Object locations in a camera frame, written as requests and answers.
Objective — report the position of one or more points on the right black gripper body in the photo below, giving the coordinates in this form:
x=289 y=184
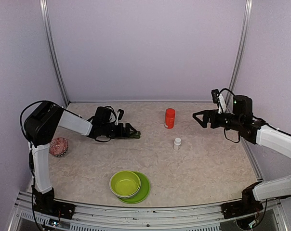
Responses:
x=233 y=122

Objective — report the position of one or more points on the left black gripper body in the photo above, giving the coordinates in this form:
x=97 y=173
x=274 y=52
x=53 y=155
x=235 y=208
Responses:
x=112 y=133

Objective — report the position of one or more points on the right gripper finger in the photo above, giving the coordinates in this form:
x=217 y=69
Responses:
x=203 y=122
x=203 y=113

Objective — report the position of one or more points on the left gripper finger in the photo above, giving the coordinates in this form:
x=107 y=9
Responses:
x=132 y=136
x=129 y=128

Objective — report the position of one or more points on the red pill bottle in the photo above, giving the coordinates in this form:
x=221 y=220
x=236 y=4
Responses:
x=169 y=118

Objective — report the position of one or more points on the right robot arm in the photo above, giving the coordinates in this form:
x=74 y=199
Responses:
x=255 y=131

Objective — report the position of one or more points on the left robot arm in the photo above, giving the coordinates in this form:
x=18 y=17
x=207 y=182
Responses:
x=40 y=126

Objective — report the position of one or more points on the small white pill bottle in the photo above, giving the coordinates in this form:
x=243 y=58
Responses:
x=177 y=143

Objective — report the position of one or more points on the green bowl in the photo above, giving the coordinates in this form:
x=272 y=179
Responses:
x=125 y=184

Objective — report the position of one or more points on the green plate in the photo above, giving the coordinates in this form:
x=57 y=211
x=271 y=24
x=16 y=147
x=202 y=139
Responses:
x=143 y=191

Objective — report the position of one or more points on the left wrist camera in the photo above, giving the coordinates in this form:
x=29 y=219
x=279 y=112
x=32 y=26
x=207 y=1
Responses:
x=120 y=114

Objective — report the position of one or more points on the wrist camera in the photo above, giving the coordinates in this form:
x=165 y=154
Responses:
x=120 y=114
x=215 y=96

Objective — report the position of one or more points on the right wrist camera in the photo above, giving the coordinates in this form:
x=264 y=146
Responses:
x=215 y=96

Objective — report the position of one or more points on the left aluminium frame post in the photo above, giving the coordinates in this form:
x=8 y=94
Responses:
x=52 y=51

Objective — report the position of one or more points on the aluminium frame post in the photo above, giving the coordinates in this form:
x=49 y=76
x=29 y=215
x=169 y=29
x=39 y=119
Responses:
x=52 y=51
x=242 y=43

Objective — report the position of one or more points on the right aluminium frame post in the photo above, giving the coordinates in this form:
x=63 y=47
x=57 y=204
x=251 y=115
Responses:
x=242 y=43

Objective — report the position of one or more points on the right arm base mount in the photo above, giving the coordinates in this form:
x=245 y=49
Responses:
x=246 y=205

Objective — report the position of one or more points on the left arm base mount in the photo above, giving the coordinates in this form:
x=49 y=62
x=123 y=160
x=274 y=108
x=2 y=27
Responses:
x=46 y=204

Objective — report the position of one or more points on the front aluminium rail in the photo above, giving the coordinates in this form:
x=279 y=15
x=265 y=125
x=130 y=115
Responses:
x=90 y=217

